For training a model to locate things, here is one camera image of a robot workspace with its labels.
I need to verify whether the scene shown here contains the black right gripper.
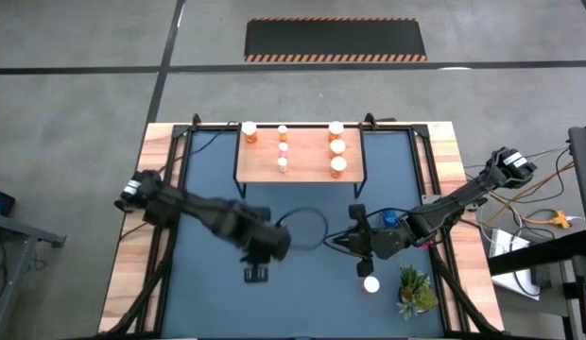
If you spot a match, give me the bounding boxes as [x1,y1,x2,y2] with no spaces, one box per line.
[323,203,410,279]

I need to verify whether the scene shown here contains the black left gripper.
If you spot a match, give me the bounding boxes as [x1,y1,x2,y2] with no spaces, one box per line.
[242,226,292,285]

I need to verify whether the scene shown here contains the wooden shelf black metal legs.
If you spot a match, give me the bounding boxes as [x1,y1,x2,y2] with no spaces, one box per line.
[232,123,369,201]

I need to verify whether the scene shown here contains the blue-grey table mat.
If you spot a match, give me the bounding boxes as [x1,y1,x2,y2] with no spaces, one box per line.
[161,129,445,339]

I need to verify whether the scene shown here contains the potted succulent plant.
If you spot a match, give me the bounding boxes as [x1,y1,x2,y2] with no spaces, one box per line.
[395,263,440,322]

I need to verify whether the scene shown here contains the white box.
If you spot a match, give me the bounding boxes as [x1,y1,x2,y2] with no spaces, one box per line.
[490,228,543,301]

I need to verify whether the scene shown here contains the black side desk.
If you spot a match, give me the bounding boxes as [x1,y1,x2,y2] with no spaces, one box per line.
[486,229,586,340]

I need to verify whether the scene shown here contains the black hazard-striped floor mat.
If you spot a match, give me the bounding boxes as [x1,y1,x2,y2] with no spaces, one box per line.
[244,17,428,63]

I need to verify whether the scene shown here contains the yellow power splitter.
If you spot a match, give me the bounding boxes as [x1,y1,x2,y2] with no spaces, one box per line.
[547,210,572,231]

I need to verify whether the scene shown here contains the grey monitor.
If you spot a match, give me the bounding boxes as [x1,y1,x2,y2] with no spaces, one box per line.
[567,125,586,247]

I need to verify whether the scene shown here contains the grey metal desk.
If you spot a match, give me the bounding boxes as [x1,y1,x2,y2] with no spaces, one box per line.
[0,212,67,340]

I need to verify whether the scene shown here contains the dark device blue light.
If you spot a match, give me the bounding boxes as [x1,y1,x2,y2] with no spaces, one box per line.
[0,187,18,217]

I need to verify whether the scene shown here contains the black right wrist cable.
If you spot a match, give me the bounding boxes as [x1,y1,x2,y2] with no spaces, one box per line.
[361,207,412,223]

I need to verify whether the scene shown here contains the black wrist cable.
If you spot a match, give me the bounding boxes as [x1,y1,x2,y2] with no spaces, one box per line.
[272,206,330,250]
[361,207,412,223]

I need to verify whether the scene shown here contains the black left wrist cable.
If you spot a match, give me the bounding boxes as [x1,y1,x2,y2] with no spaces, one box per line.
[272,206,330,250]

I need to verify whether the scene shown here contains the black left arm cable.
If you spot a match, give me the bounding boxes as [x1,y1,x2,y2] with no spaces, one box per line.
[181,121,240,162]

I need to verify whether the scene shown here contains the black aluminium table frame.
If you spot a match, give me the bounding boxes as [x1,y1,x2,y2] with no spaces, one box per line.
[97,112,507,340]

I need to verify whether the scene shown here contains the yellow floor cable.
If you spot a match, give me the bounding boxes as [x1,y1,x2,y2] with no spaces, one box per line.
[481,160,577,228]

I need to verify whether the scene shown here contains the white floor cable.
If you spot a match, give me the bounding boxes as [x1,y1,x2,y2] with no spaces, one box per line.
[524,144,572,164]

